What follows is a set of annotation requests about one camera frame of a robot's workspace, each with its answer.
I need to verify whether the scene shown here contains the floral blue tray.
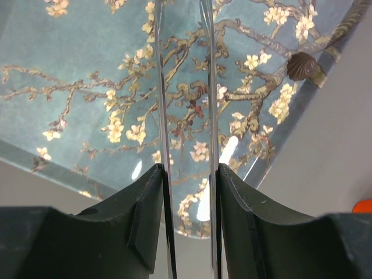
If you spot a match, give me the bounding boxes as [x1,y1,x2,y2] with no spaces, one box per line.
[1,1,371,238]

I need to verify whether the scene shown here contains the orange chocolate box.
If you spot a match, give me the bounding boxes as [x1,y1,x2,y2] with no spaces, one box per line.
[352,199,372,214]

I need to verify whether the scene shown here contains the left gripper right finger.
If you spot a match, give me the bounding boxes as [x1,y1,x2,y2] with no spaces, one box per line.
[219,164,371,278]

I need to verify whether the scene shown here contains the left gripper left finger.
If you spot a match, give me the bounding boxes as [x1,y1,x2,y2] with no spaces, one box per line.
[1,164,163,278]

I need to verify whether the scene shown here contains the metal tongs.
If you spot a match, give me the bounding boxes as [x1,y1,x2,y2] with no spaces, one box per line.
[154,1,223,278]

